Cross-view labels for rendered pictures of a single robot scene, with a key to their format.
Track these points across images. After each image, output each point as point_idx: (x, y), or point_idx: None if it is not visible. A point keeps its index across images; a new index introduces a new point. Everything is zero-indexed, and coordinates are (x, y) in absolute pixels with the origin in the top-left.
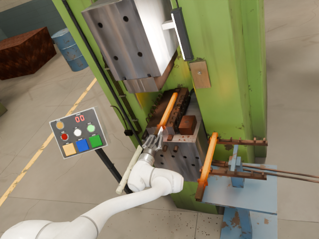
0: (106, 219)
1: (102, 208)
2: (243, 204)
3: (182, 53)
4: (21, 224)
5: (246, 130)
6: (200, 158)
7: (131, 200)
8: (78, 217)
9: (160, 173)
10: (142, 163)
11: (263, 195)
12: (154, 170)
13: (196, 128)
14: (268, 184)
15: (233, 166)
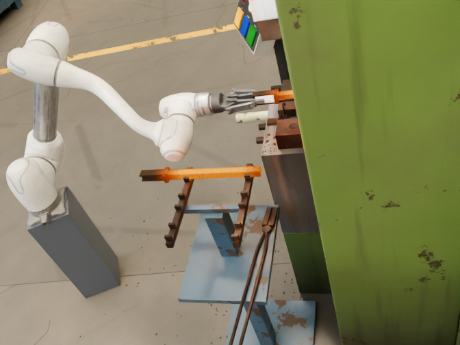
0: (76, 85)
1: (81, 76)
2: (194, 258)
3: None
4: (48, 26)
5: (340, 242)
6: (270, 187)
7: (109, 101)
8: (57, 59)
9: (170, 122)
10: (189, 98)
11: (207, 282)
12: (177, 115)
13: (296, 150)
14: (226, 289)
15: (198, 207)
